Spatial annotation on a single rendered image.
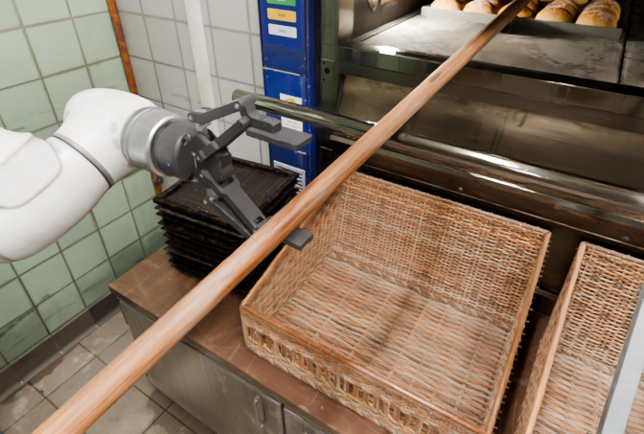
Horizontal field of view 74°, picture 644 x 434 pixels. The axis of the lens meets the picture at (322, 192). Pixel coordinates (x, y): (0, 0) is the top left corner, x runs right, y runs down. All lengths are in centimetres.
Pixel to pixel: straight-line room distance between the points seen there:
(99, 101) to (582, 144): 91
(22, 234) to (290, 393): 65
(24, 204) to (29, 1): 107
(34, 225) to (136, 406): 126
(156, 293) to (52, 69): 81
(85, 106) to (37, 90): 97
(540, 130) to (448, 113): 21
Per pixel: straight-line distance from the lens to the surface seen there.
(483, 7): 147
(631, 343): 65
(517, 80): 100
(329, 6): 114
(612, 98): 100
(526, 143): 106
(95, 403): 46
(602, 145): 105
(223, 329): 117
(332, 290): 121
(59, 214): 63
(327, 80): 118
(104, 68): 176
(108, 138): 64
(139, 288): 133
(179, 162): 58
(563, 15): 144
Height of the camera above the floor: 147
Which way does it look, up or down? 34 degrees down
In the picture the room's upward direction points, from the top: straight up
